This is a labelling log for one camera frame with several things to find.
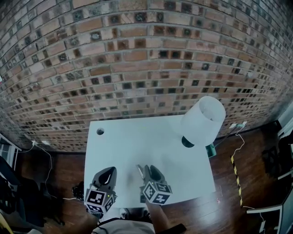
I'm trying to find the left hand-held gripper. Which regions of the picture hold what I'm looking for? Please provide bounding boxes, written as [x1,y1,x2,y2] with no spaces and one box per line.
[84,166,119,217]

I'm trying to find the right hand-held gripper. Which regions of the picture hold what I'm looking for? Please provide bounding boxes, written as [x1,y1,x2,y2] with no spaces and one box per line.
[139,165,173,205]

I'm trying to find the person's right forearm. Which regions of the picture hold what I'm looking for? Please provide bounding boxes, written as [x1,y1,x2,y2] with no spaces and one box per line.
[146,201,176,234]

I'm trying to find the person's left forearm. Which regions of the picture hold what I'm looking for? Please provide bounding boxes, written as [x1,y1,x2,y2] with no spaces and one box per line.
[88,212,103,229]

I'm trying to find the person's left shoe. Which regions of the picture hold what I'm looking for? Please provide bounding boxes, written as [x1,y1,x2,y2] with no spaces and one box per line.
[119,207,131,221]

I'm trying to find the person's shirt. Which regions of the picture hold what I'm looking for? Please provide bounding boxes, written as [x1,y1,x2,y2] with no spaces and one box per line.
[91,218,156,234]

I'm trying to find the white shade table lamp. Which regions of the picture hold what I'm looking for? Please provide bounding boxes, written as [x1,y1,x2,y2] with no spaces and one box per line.
[180,96,227,149]

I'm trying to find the black office chair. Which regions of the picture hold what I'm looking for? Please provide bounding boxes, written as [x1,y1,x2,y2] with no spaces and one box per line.
[0,155,65,229]
[262,134,293,179]

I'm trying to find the yellow black hazard tape strip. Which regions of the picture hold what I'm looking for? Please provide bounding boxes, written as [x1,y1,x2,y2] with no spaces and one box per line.
[230,155,244,207]

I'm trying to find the white framed dark table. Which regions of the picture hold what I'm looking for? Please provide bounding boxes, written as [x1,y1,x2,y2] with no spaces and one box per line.
[246,196,293,234]

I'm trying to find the white cabinet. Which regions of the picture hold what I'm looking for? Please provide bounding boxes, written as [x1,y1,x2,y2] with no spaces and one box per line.
[277,105,293,140]

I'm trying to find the black cable bundle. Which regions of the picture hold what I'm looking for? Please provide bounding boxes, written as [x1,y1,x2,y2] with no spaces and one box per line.
[72,181,85,201]

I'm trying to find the long white floor cable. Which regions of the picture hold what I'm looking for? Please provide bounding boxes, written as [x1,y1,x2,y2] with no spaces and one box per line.
[25,141,85,202]

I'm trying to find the short white charger cable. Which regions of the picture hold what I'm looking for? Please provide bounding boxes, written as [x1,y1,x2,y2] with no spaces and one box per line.
[231,128,245,158]

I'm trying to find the white wall power adaptor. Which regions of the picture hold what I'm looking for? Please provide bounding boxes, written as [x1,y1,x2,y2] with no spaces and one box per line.
[230,121,248,130]

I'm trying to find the white metal shelf frame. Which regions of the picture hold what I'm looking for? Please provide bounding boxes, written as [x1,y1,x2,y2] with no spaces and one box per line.
[0,133,22,171]

